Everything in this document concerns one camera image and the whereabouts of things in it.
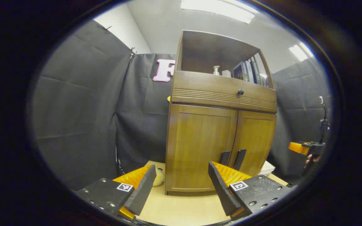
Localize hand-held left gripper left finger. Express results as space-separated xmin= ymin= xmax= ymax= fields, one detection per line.
xmin=74 ymin=164 xmax=157 ymax=222

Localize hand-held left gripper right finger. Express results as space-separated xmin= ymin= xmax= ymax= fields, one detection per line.
xmin=208 ymin=161 xmax=298 ymax=221

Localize black door handle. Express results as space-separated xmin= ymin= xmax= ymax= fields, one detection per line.
xmin=220 ymin=151 xmax=231 ymax=166
xmin=233 ymin=149 xmax=247 ymax=171

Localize wooden shoe cabinet door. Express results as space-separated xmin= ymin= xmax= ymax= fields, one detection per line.
xmin=166 ymin=104 xmax=239 ymax=192
xmin=228 ymin=110 xmax=277 ymax=178

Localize wooden double-door shoe cabinet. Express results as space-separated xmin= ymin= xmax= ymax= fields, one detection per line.
xmin=165 ymin=30 xmax=277 ymax=196

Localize cream plush toy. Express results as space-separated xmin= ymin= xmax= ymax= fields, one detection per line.
xmin=153 ymin=168 xmax=165 ymax=187

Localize black stand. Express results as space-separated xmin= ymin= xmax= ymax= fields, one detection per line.
xmin=318 ymin=96 xmax=331 ymax=143

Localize white and blue book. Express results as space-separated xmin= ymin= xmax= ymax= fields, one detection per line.
xmin=245 ymin=60 xmax=255 ymax=83

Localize small ceiling light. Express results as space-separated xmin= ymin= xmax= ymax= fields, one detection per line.
xmin=288 ymin=42 xmax=315 ymax=62

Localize dark printed book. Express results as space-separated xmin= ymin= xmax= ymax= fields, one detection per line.
xmin=233 ymin=62 xmax=249 ymax=81

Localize black backdrop cloth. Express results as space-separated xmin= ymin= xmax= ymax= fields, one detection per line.
xmin=32 ymin=19 xmax=332 ymax=190

